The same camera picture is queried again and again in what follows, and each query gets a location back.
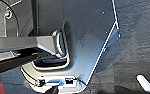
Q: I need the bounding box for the thick grey robot torso limb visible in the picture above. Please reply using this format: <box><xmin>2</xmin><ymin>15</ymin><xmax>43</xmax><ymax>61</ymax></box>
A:
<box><xmin>0</xmin><ymin>29</ymin><xmax>71</xmax><ymax>78</ymax></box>

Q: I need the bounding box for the blue-grey robot wheeled base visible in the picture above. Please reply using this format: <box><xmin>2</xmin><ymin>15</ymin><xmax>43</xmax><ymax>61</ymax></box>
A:
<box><xmin>4</xmin><ymin>0</ymin><xmax>121</xmax><ymax>94</ymax></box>

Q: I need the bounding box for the thin black base cable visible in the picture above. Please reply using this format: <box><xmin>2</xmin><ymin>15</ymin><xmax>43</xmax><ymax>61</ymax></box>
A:
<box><xmin>0</xmin><ymin>0</ymin><xmax>23</xmax><ymax>38</ymax></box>

